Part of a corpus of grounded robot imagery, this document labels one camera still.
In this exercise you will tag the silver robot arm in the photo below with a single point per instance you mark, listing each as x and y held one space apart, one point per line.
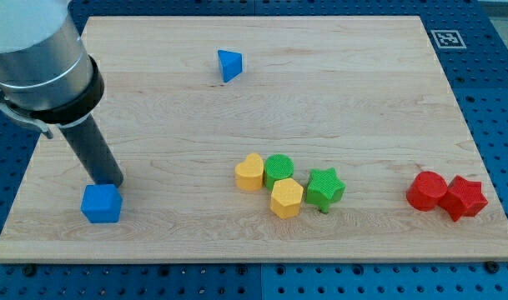
46 74

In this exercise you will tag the wooden board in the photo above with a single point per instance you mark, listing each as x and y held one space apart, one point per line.
364 95

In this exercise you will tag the yellow heart block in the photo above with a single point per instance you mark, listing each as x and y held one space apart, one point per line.
249 173

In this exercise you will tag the green cylinder block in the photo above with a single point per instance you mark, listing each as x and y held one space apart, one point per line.
277 167

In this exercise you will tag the yellow hexagon block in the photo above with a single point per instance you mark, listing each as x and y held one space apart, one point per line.
286 198

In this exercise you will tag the green star block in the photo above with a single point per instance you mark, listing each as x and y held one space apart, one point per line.
324 188

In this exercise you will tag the blue triangle block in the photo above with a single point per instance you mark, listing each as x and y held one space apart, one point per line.
230 64

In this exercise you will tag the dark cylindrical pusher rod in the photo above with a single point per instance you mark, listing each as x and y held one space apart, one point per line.
89 145

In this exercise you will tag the blue cube block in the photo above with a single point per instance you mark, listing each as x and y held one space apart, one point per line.
101 203

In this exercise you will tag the red cylinder block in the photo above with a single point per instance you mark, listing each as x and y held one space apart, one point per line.
427 189

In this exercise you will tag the red star block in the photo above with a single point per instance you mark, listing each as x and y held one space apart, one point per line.
463 198

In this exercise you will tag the white fiducial marker tag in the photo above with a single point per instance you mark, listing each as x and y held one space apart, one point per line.
448 39

